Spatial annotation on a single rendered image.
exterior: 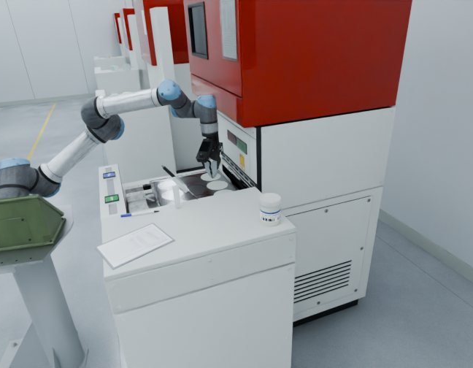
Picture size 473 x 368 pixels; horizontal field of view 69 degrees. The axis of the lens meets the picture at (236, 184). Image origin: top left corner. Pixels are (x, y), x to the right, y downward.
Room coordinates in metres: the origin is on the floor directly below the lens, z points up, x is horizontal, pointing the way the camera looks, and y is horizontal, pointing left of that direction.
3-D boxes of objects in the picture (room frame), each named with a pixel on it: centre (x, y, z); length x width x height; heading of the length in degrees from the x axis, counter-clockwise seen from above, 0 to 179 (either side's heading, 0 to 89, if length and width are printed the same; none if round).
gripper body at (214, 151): (1.43, 0.10, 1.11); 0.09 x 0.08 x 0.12; 161
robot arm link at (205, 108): (1.43, 0.11, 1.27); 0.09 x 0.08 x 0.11; 71
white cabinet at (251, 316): (1.31, 0.26, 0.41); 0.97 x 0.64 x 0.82; 20
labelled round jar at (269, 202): (1.02, -0.11, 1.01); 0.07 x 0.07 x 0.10
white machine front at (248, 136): (1.68, 0.05, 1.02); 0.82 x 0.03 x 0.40; 20
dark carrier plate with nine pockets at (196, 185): (1.42, 0.19, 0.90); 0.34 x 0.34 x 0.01; 20
